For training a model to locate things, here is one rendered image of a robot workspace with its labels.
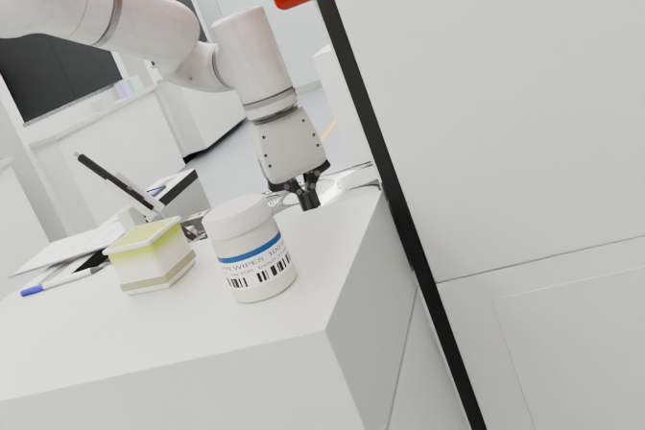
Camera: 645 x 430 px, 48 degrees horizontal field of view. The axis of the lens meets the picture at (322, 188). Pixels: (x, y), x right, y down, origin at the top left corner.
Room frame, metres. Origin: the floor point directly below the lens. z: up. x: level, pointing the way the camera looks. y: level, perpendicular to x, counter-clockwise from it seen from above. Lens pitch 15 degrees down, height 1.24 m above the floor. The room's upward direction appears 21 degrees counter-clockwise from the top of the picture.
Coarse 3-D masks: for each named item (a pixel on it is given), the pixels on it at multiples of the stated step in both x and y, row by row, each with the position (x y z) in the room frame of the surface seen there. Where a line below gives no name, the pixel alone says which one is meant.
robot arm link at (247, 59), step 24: (216, 24) 1.10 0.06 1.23; (240, 24) 1.09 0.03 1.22; (264, 24) 1.11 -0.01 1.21; (216, 48) 1.15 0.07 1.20; (240, 48) 1.09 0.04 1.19; (264, 48) 1.09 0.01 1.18; (216, 72) 1.13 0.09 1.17; (240, 72) 1.10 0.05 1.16; (264, 72) 1.09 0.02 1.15; (240, 96) 1.11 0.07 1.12; (264, 96) 1.09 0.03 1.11
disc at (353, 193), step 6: (366, 186) 1.18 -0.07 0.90; (372, 186) 1.16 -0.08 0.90; (348, 192) 1.18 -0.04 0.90; (354, 192) 1.17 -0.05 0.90; (360, 192) 1.16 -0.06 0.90; (366, 192) 1.14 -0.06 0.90; (372, 192) 1.13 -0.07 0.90; (336, 198) 1.17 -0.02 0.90; (342, 198) 1.16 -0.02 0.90; (348, 198) 1.15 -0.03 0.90; (324, 204) 1.16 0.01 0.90
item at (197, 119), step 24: (192, 0) 9.12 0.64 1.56; (144, 72) 7.52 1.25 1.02; (168, 96) 7.56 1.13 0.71; (192, 96) 7.66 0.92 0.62; (216, 96) 8.19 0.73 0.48; (168, 120) 7.51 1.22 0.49; (192, 120) 7.51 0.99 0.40; (216, 120) 7.96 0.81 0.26; (240, 120) 8.54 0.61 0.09; (192, 144) 7.55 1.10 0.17
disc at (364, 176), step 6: (366, 168) 1.29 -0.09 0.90; (372, 168) 1.27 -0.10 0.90; (354, 174) 1.28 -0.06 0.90; (360, 174) 1.27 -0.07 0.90; (366, 174) 1.25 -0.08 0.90; (372, 174) 1.24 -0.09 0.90; (342, 180) 1.27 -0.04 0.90; (348, 180) 1.25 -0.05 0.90; (354, 180) 1.24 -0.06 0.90; (360, 180) 1.22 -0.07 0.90; (366, 180) 1.21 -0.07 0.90; (342, 186) 1.23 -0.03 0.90; (348, 186) 1.22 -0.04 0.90; (354, 186) 1.20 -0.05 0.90
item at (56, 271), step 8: (176, 176) 1.59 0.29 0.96; (184, 176) 1.56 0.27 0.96; (160, 184) 1.57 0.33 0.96; (168, 184) 1.53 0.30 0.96; (160, 192) 1.48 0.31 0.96; (112, 216) 1.42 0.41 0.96; (104, 224) 1.38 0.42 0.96; (80, 256) 1.20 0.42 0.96; (88, 256) 1.17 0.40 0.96; (56, 264) 1.21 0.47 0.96; (64, 264) 1.20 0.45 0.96; (72, 264) 1.17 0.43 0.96; (80, 264) 1.15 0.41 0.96; (48, 272) 1.18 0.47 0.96; (56, 272) 1.17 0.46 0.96; (64, 272) 1.13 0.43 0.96; (72, 272) 1.12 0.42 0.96; (32, 280) 1.16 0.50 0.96; (40, 280) 1.14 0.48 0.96; (48, 280) 1.14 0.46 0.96; (24, 288) 1.13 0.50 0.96
